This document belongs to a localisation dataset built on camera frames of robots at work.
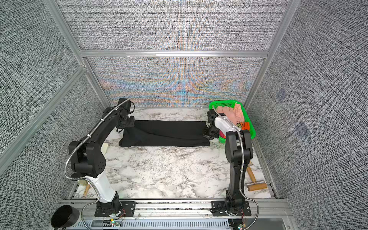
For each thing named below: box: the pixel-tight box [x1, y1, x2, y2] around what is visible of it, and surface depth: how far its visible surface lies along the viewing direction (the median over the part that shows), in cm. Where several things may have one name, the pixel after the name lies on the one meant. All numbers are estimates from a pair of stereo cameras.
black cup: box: [50, 204, 80, 229], surface depth 66 cm
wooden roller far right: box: [247, 182, 268, 192], surface depth 81 cm
